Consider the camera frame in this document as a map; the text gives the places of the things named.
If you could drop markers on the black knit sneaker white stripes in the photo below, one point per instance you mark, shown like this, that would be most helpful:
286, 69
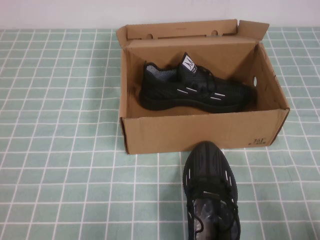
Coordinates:
207, 162
162, 85

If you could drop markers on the brown cardboard shoe box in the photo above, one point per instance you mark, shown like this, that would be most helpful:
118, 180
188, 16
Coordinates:
175, 135

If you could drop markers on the green white checked tablecloth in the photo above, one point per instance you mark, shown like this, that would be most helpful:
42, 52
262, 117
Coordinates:
62, 125

